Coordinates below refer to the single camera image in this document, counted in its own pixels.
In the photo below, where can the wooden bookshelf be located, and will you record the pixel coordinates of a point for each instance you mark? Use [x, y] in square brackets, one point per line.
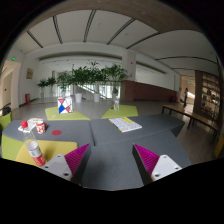
[207, 95]

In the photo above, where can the red round coaster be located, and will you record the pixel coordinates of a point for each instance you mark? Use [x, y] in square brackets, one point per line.
[56, 132]

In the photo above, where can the potted plant white pot centre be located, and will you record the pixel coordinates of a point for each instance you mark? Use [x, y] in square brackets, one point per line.
[96, 76]

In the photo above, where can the grey curved table left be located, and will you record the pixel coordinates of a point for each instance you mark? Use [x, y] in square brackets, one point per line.
[78, 131]

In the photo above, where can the distant clear water bottle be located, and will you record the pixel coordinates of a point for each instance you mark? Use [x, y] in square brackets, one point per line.
[116, 103]

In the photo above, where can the colourful geometric cube box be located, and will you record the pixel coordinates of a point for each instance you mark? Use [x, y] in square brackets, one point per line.
[65, 105]

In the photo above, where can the red white patterned cup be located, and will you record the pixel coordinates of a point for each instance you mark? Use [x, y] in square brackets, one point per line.
[41, 127]

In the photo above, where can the long wooden bench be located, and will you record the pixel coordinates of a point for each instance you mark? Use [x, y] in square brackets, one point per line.
[192, 116]

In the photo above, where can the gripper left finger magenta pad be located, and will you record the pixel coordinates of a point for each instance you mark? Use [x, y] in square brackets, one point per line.
[71, 166]

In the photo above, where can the yellow white booklet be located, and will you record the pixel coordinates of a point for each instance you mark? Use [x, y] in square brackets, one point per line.
[124, 124]

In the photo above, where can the potted plant white pot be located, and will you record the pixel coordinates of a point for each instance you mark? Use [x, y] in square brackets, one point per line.
[96, 76]
[79, 78]

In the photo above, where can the yellow-green table with cube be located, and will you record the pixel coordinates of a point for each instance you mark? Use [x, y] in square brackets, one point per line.
[52, 114]

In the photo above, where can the brown reception counter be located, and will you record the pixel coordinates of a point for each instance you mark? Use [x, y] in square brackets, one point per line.
[131, 91]

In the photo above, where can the standing person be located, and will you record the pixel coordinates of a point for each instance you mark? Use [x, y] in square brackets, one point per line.
[185, 97]

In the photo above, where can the framed wall picture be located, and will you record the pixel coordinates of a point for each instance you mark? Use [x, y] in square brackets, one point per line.
[29, 73]

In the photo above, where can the magazine near the cup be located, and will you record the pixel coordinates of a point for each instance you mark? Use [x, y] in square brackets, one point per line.
[30, 124]

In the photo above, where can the red fire extinguisher box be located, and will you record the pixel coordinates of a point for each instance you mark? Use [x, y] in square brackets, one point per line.
[27, 98]

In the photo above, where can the clear water bottle red cap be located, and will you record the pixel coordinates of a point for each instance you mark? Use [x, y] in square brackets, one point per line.
[32, 145]

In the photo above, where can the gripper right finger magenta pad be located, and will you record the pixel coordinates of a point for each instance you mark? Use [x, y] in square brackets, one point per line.
[151, 166]

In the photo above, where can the far left potted plants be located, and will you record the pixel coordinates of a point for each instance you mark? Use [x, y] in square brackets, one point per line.
[47, 82]

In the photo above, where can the potted plant white pot left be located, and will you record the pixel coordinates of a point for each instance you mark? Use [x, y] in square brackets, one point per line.
[79, 78]

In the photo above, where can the yellow-green table with bottle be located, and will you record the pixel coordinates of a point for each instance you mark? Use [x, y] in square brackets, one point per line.
[124, 111]

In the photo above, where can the grey table right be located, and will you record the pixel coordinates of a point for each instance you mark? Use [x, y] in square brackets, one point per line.
[112, 166]

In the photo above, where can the green chair left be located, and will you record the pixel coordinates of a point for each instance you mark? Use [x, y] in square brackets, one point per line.
[5, 120]

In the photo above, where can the potted plant right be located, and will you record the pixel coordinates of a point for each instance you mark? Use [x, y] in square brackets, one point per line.
[115, 75]

